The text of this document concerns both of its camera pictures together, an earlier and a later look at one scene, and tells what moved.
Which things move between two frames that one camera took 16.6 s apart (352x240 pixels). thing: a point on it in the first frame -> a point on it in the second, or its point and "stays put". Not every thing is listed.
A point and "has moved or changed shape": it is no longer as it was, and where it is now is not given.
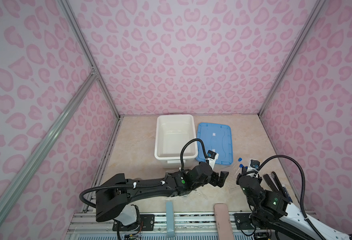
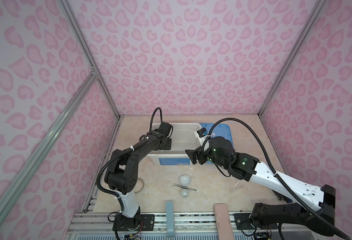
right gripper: (239, 176) -> (193, 157)
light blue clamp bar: (169, 219) stays put
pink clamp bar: (223, 224) stays put
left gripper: (215, 181) -> (169, 144)
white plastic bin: (171, 132) has moved or changed shape
